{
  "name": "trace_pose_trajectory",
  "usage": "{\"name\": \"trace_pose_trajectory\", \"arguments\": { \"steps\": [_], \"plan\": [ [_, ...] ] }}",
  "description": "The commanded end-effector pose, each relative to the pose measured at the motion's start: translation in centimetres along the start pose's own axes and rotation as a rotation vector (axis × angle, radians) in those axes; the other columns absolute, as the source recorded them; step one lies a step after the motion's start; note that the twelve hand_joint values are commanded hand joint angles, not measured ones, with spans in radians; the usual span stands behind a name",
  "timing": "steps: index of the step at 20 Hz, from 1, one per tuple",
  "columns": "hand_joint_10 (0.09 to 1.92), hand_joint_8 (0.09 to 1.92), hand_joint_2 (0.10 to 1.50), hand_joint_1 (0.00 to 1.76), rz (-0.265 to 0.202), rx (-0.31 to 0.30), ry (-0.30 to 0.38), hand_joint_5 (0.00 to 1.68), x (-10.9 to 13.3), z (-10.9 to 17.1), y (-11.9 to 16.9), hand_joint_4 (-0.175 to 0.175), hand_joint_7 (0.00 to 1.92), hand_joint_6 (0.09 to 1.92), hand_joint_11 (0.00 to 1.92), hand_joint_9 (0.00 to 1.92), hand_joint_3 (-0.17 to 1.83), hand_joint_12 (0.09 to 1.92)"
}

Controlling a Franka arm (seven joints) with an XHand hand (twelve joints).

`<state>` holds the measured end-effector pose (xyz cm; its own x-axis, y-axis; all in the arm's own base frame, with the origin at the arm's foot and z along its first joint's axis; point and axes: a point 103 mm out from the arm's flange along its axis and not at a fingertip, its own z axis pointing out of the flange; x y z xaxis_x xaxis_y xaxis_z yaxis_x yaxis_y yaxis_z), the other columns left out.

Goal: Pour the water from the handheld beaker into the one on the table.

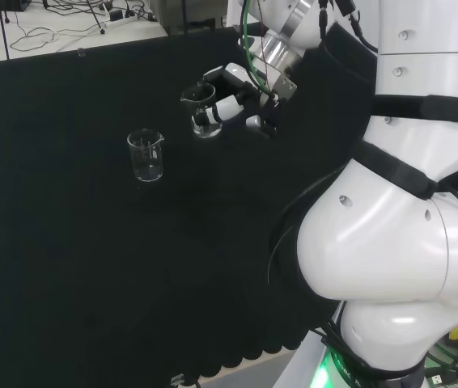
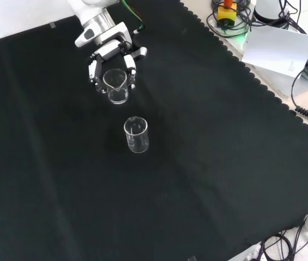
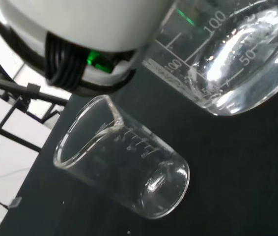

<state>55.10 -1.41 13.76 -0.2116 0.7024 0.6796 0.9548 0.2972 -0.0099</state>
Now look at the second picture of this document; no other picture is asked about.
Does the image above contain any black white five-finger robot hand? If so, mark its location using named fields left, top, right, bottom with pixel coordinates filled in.
left=74, top=22, right=148, bottom=95

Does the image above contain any clear glass beaker with spout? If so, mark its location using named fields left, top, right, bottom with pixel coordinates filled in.
left=103, top=68, right=129, bottom=105

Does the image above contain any clear graduated glass beaker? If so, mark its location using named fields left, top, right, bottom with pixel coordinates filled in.
left=123, top=116, right=150, bottom=154

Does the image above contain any yellow emergency stop button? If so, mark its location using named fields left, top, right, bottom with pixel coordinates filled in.
left=217, top=0, right=238, bottom=28

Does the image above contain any black bench cloth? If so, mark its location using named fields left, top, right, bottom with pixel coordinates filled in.
left=0, top=0, right=308, bottom=261

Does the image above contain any green cable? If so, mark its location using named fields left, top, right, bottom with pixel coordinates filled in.
left=120, top=0, right=147, bottom=34

